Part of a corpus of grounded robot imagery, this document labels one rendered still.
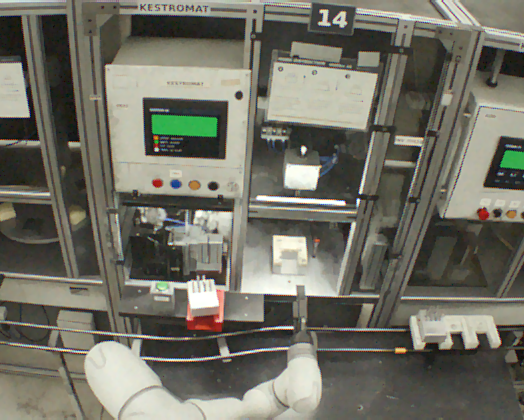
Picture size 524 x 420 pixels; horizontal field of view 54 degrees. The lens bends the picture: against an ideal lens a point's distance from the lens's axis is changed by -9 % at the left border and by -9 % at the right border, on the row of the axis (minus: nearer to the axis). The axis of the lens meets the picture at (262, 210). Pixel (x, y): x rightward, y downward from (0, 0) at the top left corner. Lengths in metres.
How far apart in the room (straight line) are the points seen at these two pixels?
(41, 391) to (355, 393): 1.65
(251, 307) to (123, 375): 0.94
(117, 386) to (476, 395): 1.55
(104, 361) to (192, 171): 0.73
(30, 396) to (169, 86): 1.95
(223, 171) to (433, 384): 1.21
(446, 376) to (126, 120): 1.59
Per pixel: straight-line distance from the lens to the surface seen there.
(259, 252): 2.30
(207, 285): 2.02
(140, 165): 1.78
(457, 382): 2.37
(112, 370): 1.27
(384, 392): 2.24
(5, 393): 3.10
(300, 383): 1.61
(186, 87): 1.61
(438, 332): 2.16
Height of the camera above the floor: 2.52
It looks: 40 degrees down
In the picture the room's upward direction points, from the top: 6 degrees clockwise
